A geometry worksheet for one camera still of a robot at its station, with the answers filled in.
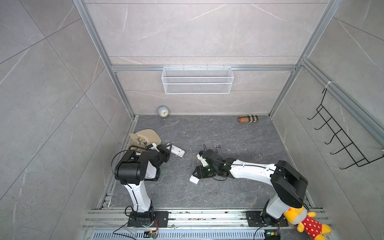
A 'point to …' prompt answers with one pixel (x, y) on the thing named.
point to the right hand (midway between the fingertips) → (195, 173)
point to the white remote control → (176, 150)
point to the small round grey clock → (163, 111)
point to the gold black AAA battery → (217, 146)
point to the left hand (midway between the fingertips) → (172, 142)
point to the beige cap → (144, 137)
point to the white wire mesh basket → (197, 80)
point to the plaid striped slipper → (249, 118)
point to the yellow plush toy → (299, 215)
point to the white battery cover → (194, 179)
